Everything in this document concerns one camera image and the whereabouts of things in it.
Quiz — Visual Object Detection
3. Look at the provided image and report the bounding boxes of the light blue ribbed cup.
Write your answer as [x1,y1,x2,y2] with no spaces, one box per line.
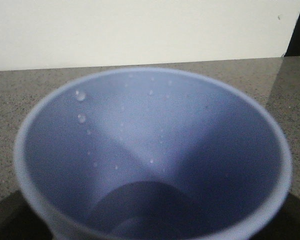
[13,67,292,240]

